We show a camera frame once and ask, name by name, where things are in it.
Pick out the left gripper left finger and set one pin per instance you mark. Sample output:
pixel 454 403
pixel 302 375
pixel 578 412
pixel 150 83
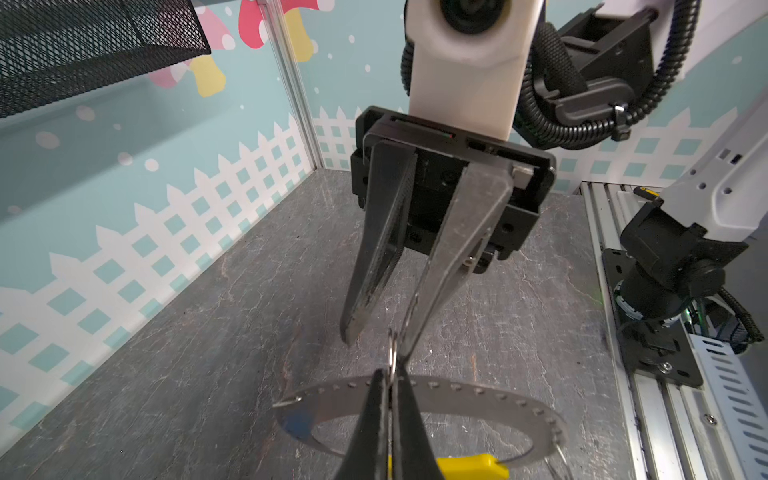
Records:
pixel 367 456

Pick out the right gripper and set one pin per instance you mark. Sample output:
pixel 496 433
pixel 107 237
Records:
pixel 385 187

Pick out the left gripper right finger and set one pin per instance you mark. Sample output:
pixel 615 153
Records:
pixel 409 438

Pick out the yellow key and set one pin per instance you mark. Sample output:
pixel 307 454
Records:
pixel 477 467

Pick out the metal curved keyring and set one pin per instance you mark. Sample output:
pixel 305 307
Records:
pixel 324 416

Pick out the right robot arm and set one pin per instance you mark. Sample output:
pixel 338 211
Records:
pixel 597 77

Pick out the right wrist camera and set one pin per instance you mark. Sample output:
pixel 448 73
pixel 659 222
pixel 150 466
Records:
pixel 469 60

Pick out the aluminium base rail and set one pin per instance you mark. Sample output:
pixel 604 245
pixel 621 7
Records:
pixel 670 415

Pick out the white slotted cable duct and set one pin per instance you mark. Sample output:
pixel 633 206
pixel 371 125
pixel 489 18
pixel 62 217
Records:
pixel 741 412

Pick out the black mesh wall basket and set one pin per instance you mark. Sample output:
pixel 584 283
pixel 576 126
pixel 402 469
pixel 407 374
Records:
pixel 55 50

